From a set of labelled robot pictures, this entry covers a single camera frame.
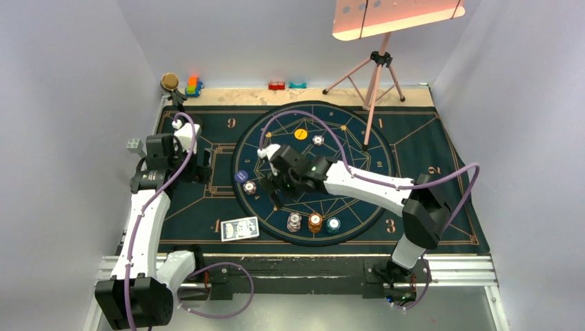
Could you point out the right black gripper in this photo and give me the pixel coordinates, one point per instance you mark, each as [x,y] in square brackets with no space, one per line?
[268,185]

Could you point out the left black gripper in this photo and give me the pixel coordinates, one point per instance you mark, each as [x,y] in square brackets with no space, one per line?
[198,174]

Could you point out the pink white chip stack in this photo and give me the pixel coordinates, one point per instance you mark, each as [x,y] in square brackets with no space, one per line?
[294,222]

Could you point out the orange chip stack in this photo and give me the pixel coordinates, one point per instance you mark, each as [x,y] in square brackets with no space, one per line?
[315,222]

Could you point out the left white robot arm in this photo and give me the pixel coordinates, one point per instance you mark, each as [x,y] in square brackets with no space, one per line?
[139,293]

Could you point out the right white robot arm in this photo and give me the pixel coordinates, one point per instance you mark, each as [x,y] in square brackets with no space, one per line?
[379,187]

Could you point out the purple round blind button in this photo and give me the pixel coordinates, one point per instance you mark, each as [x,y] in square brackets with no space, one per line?
[241,176]

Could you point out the blue playing card deck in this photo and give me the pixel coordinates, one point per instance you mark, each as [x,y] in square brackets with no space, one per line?
[239,229]

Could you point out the dark green rectangular poker mat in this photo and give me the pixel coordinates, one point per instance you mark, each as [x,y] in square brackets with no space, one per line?
[233,214]

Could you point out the yellow round dealer button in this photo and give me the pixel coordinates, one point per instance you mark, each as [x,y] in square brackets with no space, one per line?
[300,134]

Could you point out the orange green blue block stack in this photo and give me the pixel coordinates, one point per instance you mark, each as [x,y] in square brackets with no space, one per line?
[194,87]

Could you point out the teal chip stack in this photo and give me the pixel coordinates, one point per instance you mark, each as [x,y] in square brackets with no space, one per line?
[333,225]

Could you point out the grey lego brick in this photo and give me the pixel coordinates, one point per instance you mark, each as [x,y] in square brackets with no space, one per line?
[135,146]

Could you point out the red toy block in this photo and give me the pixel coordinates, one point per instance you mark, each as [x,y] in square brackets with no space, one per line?
[276,85]

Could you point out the teal toy block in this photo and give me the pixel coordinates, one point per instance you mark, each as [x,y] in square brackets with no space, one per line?
[297,85]

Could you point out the pink tripod stand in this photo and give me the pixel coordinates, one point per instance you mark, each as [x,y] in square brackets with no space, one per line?
[382,60]

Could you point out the pink light panel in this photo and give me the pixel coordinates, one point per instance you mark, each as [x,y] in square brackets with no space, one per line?
[361,19]

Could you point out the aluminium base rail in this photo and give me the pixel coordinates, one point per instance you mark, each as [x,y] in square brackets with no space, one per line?
[353,274]

